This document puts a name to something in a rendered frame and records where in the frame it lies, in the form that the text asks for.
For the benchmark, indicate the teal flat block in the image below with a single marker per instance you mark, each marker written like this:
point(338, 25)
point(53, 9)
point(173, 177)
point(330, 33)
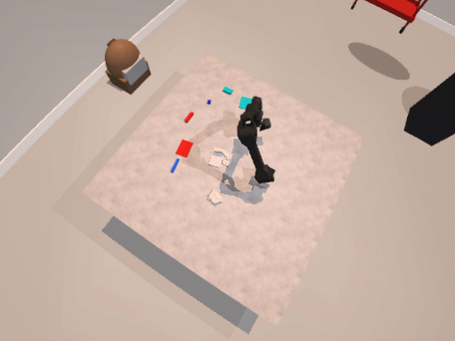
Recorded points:
point(227, 90)

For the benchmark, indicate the red rectangular block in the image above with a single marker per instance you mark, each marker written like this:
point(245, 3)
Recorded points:
point(188, 116)

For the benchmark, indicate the cyan flat plate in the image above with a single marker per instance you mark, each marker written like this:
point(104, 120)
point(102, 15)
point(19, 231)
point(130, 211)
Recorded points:
point(244, 102)

